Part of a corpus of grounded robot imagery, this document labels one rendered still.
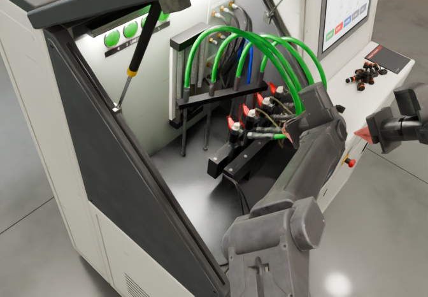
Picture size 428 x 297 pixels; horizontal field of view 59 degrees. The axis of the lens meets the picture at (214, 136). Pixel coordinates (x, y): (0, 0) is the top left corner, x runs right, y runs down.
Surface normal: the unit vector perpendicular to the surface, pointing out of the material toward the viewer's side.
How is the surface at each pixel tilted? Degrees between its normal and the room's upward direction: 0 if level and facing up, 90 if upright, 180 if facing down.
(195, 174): 0
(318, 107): 67
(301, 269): 48
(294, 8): 90
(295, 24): 90
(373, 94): 0
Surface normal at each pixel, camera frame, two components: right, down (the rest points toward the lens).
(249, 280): -0.61, -0.39
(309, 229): 0.80, -0.33
